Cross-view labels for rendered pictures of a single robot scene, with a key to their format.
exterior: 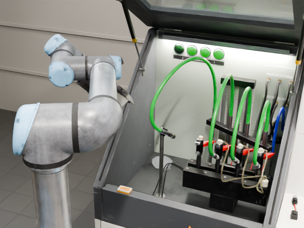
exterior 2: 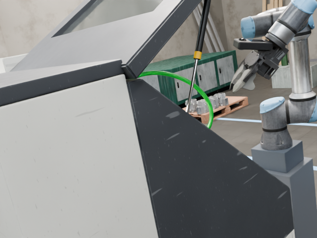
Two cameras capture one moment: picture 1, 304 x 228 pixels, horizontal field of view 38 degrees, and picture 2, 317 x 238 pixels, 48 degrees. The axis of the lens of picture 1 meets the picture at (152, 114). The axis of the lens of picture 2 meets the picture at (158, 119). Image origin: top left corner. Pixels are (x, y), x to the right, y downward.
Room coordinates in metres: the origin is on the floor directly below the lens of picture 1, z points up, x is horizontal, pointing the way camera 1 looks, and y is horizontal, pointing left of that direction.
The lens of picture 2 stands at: (2.61, 0.39, 1.54)
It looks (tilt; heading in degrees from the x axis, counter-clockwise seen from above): 14 degrees down; 208
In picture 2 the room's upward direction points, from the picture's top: 11 degrees counter-clockwise
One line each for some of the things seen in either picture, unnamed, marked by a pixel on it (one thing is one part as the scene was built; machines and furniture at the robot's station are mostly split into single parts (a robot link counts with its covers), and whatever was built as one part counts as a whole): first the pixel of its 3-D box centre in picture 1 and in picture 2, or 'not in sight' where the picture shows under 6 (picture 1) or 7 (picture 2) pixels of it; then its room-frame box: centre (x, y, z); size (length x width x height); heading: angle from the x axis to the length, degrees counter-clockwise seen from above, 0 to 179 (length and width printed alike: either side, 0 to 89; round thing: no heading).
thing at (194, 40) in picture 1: (223, 44); not in sight; (1.81, -0.29, 1.43); 0.54 x 0.03 x 0.02; 68
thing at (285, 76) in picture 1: (275, 102); not in sight; (1.72, -0.52, 1.20); 0.13 x 0.03 x 0.31; 68
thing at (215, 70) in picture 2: not in sight; (177, 79); (-4.82, -2.90, 0.41); 2.17 x 1.91 x 0.83; 159
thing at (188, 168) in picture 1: (225, 188); not in sight; (1.53, -0.31, 0.91); 0.34 x 0.10 x 0.15; 68
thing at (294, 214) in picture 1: (294, 206); not in sight; (1.30, -0.51, 0.99); 0.12 x 0.02 x 0.02; 163
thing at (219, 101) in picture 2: not in sight; (210, 103); (-3.20, -1.64, 0.17); 1.19 x 0.83 x 0.35; 160
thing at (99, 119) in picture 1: (103, 94); (261, 24); (1.11, 0.13, 1.49); 0.49 x 0.11 x 0.12; 6
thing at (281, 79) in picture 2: not in sight; (297, 63); (-4.96, -0.30, 0.42); 0.85 x 0.68 x 0.84; 68
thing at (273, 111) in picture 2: not in sight; (274, 112); (0.91, 0.11, 1.07); 0.13 x 0.12 x 0.14; 96
